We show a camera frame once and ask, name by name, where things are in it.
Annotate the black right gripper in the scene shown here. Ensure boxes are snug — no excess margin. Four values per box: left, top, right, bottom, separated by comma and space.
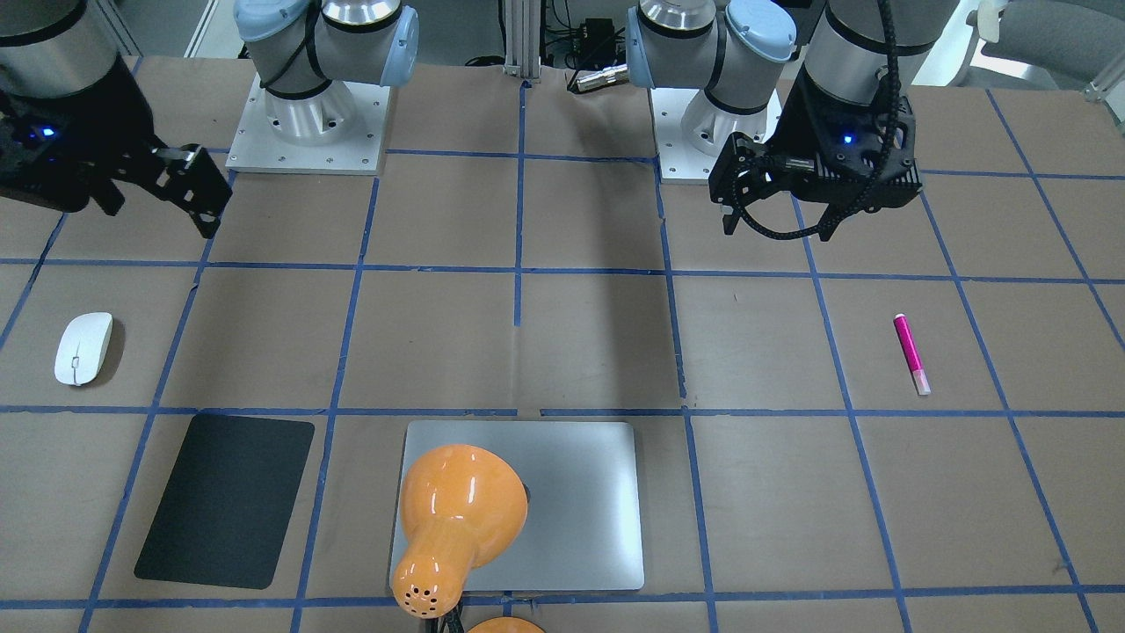
1, 62, 233, 239

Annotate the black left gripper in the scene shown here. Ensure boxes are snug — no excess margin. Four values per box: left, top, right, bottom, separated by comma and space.
708, 69, 923, 242

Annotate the pink marker pen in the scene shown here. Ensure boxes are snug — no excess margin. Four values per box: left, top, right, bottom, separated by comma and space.
892, 313, 932, 397

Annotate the white computer mouse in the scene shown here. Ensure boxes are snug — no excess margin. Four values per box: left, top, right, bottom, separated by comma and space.
54, 311, 113, 386

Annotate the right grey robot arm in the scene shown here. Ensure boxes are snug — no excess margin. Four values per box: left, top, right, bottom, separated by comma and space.
3, 1, 419, 239

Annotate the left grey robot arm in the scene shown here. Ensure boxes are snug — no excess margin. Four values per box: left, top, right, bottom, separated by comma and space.
624, 1, 956, 241

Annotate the black mousepad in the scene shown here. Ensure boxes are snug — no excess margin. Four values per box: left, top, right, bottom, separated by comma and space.
134, 413, 315, 590

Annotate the silver cylindrical connector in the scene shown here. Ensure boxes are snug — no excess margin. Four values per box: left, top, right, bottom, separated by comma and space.
567, 63, 629, 94

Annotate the grey office chair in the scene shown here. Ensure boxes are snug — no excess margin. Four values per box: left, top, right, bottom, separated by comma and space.
951, 1, 1124, 101

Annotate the silver apple laptop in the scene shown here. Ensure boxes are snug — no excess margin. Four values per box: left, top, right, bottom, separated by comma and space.
403, 419, 644, 593

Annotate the orange desk lamp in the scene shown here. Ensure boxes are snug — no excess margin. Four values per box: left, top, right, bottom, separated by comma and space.
389, 444, 529, 632

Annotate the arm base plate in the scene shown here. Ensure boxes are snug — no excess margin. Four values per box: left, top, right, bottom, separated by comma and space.
226, 76, 392, 177
650, 85, 802, 187

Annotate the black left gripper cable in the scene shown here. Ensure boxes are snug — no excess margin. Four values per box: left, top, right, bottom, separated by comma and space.
728, 0, 911, 242

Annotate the aluminium frame post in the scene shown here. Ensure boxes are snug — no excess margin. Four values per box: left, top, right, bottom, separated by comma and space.
502, 0, 543, 84

